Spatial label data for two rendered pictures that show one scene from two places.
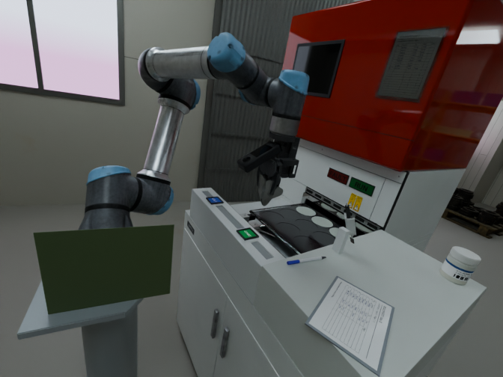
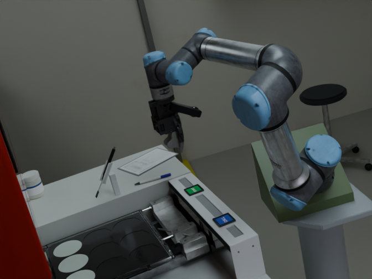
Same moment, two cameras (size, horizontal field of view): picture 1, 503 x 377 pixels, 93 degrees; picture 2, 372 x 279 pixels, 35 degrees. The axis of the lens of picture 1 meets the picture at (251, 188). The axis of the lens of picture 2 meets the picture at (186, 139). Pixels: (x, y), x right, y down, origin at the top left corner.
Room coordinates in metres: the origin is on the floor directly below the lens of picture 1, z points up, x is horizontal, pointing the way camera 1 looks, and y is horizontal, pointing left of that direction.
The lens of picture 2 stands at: (2.41, 0.65, 1.89)
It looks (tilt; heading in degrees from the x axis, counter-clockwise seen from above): 22 degrees down; 201
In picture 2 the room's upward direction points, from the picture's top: 13 degrees counter-clockwise
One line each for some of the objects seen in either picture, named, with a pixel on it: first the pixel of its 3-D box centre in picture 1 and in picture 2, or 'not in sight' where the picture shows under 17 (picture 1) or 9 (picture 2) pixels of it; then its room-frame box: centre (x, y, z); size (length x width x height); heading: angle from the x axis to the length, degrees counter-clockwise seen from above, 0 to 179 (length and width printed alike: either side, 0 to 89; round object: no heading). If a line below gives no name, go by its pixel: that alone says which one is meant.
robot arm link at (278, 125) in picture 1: (283, 126); (162, 91); (0.66, -0.05, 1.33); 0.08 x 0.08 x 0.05
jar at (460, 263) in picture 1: (459, 265); (32, 184); (0.65, -0.68, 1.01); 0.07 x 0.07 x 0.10
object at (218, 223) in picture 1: (227, 232); (212, 222); (0.79, 0.06, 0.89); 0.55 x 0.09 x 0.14; 37
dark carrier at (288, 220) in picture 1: (305, 225); (104, 251); (0.95, -0.27, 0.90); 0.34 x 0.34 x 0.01; 37
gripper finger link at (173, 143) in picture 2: (268, 188); (174, 143); (0.67, -0.05, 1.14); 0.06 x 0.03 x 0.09; 127
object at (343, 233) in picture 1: (346, 233); (108, 179); (0.69, -0.33, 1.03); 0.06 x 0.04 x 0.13; 127
